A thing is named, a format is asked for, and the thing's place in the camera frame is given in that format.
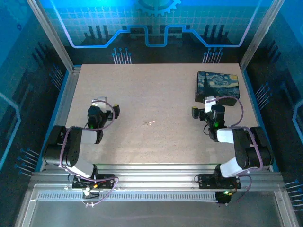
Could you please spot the small silver key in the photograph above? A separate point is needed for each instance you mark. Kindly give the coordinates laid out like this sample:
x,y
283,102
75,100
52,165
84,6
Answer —
x,y
148,123

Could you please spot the small black controller box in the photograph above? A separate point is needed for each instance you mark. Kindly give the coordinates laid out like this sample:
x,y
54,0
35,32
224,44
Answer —
x,y
223,198

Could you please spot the aluminium side rail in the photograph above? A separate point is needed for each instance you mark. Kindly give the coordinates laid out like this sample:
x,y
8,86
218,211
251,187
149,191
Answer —
x,y
68,94

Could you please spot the grey metal tray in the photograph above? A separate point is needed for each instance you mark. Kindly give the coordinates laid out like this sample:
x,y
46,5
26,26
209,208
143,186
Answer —
x,y
154,215

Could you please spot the aluminium cross rail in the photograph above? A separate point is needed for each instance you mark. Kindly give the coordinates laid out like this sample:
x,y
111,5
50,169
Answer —
x,y
154,175

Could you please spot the aluminium frame post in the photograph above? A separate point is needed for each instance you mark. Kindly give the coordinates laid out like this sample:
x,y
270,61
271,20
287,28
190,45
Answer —
x,y
50,35
260,35

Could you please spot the small white connector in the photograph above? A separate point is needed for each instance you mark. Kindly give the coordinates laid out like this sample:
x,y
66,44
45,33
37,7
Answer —
x,y
86,192

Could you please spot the box with starry painting print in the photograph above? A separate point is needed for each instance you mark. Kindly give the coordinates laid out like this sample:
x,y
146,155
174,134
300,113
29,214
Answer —
x,y
217,82

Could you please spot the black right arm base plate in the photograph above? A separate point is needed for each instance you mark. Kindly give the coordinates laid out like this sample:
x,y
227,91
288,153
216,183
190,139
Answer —
x,y
206,182

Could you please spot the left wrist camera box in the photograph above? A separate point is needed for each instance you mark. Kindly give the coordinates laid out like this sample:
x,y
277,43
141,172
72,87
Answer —
x,y
100,99

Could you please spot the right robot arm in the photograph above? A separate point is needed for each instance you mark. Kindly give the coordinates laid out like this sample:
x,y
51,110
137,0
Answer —
x,y
243,151

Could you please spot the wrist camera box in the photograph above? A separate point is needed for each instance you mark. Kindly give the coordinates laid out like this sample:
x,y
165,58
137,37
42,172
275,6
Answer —
x,y
208,104
100,99

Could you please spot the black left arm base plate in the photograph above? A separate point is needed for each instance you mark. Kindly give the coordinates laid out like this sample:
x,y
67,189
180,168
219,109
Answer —
x,y
106,183

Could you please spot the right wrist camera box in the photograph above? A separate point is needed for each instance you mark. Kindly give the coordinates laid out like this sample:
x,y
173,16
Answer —
x,y
208,104

